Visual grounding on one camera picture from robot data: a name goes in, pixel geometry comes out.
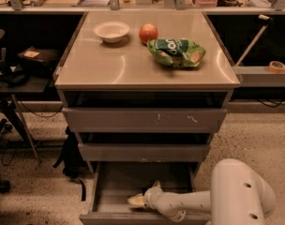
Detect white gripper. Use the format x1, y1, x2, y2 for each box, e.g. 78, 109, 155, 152
127, 181, 163, 209

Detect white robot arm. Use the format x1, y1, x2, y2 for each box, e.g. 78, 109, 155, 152
127, 158, 277, 225

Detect bottom drawer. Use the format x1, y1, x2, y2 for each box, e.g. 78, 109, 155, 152
80, 162, 210, 225

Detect drawer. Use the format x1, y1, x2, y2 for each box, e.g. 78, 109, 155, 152
80, 162, 210, 225
63, 108, 227, 133
79, 143, 210, 162

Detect middle drawer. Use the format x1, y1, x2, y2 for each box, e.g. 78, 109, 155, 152
79, 143, 210, 162

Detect top drawer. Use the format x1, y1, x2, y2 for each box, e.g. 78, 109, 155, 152
63, 108, 227, 133

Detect grey drawer cabinet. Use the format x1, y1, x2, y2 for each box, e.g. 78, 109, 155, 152
52, 9, 242, 225

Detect green chip bag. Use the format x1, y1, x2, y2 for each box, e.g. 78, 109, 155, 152
147, 38, 206, 68

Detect red apple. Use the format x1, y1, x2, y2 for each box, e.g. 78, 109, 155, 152
139, 23, 158, 44

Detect black box with label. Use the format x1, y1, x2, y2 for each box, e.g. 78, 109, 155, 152
17, 46, 60, 78

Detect white bowl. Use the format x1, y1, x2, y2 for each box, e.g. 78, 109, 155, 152
93, 22, 129, 44

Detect black side table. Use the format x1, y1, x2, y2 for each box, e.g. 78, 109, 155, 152
0, 76, 52, 164

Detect black headphones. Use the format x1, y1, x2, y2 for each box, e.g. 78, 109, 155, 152
0, 60, 30, 87

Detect tape roll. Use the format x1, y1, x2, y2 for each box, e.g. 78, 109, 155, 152
268, 61, 285, 73

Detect white stick tool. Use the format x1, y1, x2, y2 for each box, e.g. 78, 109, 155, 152
235, 14, 272, 67

